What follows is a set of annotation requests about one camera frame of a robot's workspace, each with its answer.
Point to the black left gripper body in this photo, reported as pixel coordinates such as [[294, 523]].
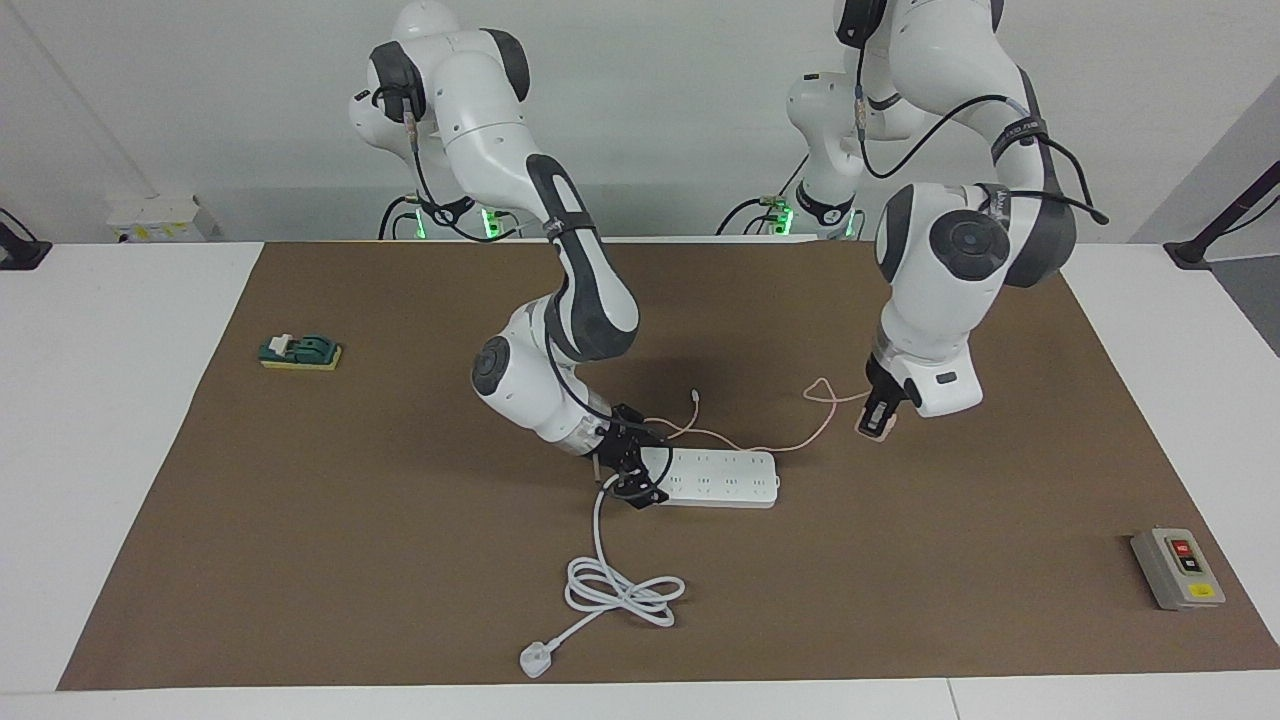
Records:
[[885, 382]]

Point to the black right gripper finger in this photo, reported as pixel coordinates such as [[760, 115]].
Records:
[[645, 495], [656, 435]]

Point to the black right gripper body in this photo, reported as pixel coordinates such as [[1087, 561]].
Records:
[[622, 445]]

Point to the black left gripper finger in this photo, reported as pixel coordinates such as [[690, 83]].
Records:
[[873, 412], [891, 418]]

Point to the pink charger adapter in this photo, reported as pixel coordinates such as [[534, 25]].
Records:
[[872, 434]]

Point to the white power strip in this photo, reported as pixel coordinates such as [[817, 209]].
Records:
[[720, 480]]

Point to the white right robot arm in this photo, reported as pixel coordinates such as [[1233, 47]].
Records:
[[480, 110]]

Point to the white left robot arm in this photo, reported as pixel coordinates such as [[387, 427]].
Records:
[[940, 290]]

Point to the brown table mat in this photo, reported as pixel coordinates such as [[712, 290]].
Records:
[[350, 500]]

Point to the grey push button box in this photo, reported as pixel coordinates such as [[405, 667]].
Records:
[[1175, 575]]

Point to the white box yellow labels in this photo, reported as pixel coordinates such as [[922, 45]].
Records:
[[160, 215]]

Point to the green knife switch yellow base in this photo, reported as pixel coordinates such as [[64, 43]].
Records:
[[310, 350]]

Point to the black clamp mount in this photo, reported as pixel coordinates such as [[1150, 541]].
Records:
[[1215, 228], [20, 252]]

